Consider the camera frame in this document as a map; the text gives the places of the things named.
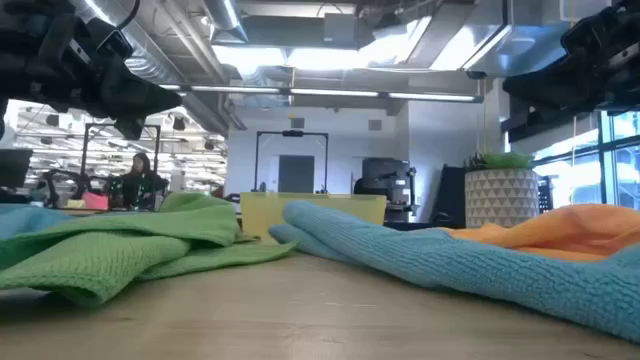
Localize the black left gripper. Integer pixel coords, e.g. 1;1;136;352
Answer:
29;0;184;142

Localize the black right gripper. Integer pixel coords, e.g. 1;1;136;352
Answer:
502;0;640;115

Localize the orange microfiber towel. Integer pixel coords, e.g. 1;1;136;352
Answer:
439;203;640;264

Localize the green microfiber towel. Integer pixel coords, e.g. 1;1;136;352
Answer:
0;192;297;309

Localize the light blue microfiber towel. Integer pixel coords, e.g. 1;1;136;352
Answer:
268;199;640;345
0;203;74;240

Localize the person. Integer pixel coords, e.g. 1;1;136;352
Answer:
113;152;170;211

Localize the pink background cloth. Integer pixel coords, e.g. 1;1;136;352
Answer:
82;192;110;210

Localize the succulent in white patterned pot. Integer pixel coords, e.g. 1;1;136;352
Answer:
463;149;541;230

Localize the black upright panel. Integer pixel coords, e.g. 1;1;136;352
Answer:
432;164;469;230

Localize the black computer monitor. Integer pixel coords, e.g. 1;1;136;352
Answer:
0;148;34;204

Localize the yellow plastic bin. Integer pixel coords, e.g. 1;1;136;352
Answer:
239;191;388;246

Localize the grey door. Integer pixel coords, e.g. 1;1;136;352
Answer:
277;154;316;194

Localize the long ceiling tube light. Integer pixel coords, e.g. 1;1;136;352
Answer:
159;83;485;104

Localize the black equipment rack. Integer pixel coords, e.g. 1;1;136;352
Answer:
353;157;419;224

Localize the silver ribbed ventilation duct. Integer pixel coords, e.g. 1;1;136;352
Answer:
69;0;231;139

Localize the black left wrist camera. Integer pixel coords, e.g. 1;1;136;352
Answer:
96;28;135;61

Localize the black left camera cable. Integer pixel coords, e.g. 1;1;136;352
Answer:
115;0;143;32

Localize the black window frame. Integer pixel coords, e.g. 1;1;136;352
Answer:
597;109;640;209

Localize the silver smooth round duct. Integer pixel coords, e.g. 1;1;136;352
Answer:
202;0;249;44

